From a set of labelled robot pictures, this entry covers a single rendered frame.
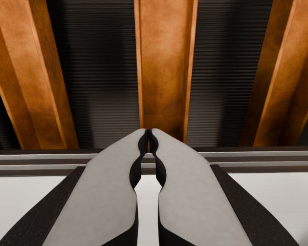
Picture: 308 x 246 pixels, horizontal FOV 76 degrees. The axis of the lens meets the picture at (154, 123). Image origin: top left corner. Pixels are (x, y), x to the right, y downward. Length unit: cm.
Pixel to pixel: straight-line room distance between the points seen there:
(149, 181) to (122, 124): 32
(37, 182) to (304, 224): 34
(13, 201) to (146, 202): 16
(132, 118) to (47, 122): 21
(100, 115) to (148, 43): 26
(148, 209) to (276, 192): 16
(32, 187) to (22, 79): 20
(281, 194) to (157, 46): 27
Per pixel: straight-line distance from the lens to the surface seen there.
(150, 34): 33
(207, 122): 55
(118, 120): 53
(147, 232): 31
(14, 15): 39
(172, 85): 35
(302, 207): 33
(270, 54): 36
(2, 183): 29
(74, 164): 25
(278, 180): 28
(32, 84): 40
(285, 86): 42
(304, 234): 38
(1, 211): 33
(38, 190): 28
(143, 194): 25
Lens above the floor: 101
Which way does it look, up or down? 62 degrees down
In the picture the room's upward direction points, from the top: 178 degrees clockwise
